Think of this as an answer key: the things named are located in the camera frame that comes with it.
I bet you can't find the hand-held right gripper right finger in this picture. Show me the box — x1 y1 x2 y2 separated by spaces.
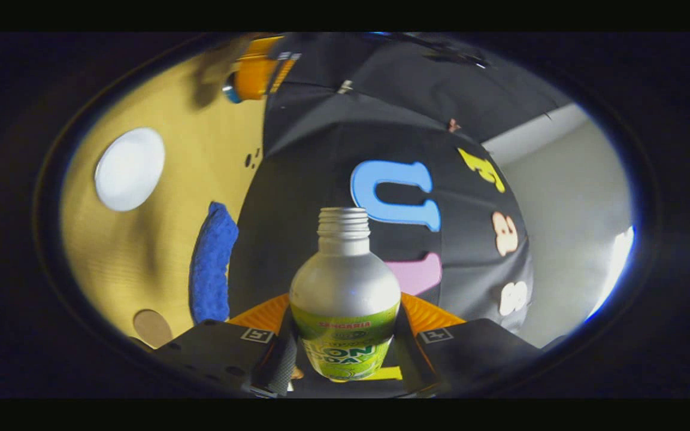
394 292 543 396

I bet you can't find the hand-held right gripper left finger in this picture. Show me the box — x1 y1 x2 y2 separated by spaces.
153 293 299 399

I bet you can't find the silver green label water bottle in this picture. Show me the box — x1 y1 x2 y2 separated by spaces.
289 207 403 382

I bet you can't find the round brown cork coaster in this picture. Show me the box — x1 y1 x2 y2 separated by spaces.
133 309 173 349

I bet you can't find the black backdrop cloth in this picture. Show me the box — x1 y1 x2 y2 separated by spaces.
228 33 573 360

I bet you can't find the blue towel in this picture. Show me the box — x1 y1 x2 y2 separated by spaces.
189 201 240 324

